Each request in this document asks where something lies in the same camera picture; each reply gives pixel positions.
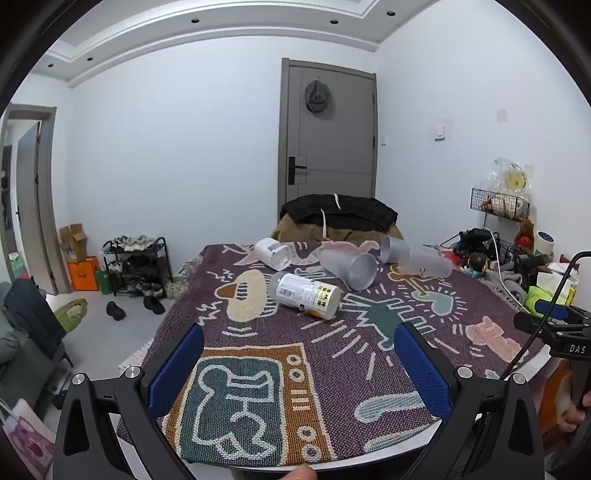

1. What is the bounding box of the green packet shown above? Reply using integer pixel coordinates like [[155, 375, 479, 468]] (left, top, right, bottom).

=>
[[525, 285, 556, 315]]

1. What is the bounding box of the black clothing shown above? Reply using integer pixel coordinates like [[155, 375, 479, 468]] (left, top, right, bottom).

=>
[[280, 194, 399, 232]]

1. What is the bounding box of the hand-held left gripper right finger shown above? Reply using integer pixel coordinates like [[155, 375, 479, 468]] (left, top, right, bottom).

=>
[[393, 322, 546, 480]]

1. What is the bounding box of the person's left hand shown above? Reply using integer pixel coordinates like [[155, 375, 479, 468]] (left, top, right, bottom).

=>
[[276, 464, 319, 480]]

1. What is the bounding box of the black device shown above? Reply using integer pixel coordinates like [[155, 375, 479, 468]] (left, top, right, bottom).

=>
[[455, 228, 493, 259]]

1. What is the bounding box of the grey hat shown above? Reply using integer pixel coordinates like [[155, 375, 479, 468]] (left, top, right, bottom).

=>
[[305, 79, 332, 113]]

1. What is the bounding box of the black cable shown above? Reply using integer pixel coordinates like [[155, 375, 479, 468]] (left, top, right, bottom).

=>
[[501, 251, 591, 382]]

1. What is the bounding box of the green slipper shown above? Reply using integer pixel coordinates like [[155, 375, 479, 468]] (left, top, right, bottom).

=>
[[54, 298, 89, 332]]

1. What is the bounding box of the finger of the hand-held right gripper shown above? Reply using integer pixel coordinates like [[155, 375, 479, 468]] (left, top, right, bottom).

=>
[[534, 299, 575, 321], [513, 312, 561, 335]]

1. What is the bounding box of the brown plush toy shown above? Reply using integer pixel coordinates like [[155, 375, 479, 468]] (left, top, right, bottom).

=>
[[516, 219, 536, 248]]

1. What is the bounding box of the clear plastic bag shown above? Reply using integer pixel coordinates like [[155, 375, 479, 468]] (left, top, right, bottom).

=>
[[488, 157, 534, 193]]

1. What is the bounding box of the cardboard box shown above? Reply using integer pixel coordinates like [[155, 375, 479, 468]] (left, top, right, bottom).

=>
[[59, 223, 89, 263]]

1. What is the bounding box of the black wire basket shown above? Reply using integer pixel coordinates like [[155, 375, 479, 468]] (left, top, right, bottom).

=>
[[470, 187, 532, 223]]

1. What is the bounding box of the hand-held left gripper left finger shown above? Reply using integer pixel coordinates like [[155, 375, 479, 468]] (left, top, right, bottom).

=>
[[54, 323, 205, 480]]

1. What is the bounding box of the clear frosted cup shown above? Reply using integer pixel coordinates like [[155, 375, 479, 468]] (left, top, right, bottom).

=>
[[398, 247, 454, 278]]

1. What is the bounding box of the black shoe rack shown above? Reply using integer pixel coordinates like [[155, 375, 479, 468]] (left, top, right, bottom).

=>
[[102, 237, 172, 297]]

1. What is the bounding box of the dark jacket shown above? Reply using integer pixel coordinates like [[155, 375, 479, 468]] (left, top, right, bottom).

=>
[[0, 277, 73, 407]]

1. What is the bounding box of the orange box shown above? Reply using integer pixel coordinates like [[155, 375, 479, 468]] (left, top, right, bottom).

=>
[[67, 257, 100, 292]]

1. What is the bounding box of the printed blanket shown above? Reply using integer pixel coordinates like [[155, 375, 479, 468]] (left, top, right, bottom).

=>
[[115, 240, 552, 464]]

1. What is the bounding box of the white labelled cup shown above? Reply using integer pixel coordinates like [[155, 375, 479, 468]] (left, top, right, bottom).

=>
[[268, 272, 342, 320]]

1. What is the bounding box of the pink paper bag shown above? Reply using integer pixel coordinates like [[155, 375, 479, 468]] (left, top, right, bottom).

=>
[[0, 399, 57, 480]]

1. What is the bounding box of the person's right hand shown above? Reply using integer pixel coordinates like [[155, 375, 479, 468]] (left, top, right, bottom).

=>
[[561, 392, 591, 433]]

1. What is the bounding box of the grey frosted cup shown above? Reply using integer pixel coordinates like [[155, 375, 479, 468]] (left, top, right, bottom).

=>
[[379, 235, 411, 264]]

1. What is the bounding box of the open grey door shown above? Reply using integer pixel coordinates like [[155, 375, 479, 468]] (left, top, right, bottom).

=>
[[15, 121, 60, 296]]

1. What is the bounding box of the white cable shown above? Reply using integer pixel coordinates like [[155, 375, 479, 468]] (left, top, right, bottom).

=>
[[488, 233, 523, 302]]

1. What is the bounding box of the large frosted cup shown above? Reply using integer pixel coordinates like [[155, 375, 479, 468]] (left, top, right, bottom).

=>
[[318, 249, 378, 291]]

